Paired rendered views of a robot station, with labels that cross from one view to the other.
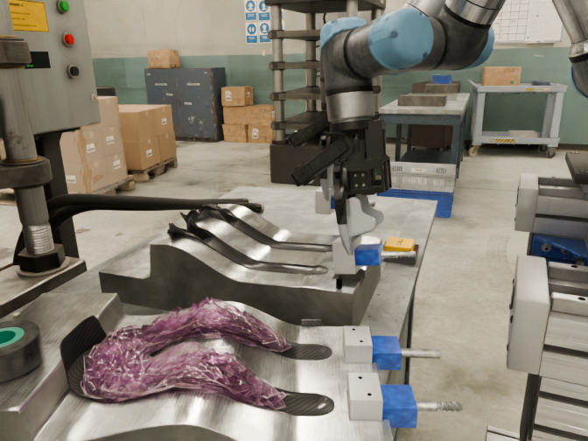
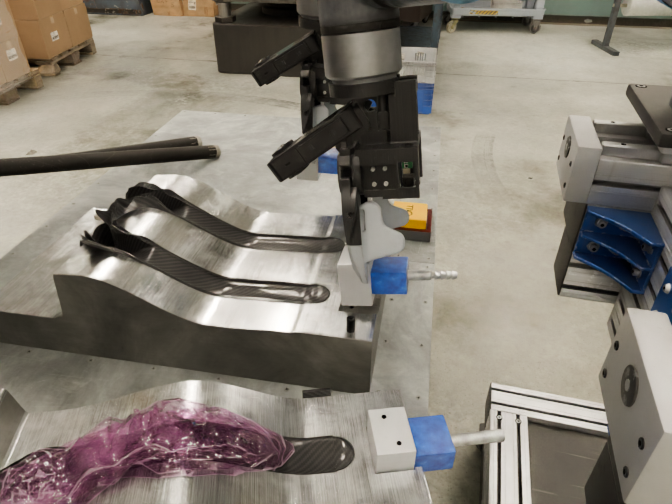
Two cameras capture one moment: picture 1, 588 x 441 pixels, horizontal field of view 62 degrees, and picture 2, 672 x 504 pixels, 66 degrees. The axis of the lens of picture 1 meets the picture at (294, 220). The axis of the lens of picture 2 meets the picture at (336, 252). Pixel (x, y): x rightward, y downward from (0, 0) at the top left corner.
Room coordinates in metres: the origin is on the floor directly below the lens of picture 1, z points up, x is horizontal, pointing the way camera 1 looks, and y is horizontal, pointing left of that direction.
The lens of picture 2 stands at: (0.29, 0.02, 1.29)
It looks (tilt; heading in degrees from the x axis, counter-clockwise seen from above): 35 degrees down; 350
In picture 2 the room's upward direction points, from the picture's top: straight up
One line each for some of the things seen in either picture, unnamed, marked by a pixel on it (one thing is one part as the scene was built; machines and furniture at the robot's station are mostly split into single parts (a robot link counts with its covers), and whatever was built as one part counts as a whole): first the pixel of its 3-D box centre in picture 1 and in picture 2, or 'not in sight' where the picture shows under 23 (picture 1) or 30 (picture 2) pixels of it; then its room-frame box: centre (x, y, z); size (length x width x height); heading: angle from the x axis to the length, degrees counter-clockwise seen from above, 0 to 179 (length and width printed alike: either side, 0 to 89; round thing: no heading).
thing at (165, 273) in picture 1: (244, 257); (204, 264); (0.90, 0.10, 0.87); 0.50 x 0.26 x 0.14; 70
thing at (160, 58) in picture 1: (164, 59); not in sight; (8.10, 1.99, 1.26); 0.42 x 0.33 x 0.29; 69
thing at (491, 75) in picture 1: (500, 78); not in sight; (6.27, -2.59, 0.94); 0.41 x 0.33 x 0.29; 76
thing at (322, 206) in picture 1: (346, 201); (338, 161); (1.06, -0.12, 0.93); 0.13 x 0.05 x 0.05; 70
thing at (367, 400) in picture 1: (404, 405); not in sight; (0.47, -0.13, 0.86); 0.13 x 0.05 x 0.05; 87
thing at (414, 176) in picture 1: (416, 176); (393, 64); (3.95, -1.03, 0.28); 0.61 x 0.41 x 0.15; 69
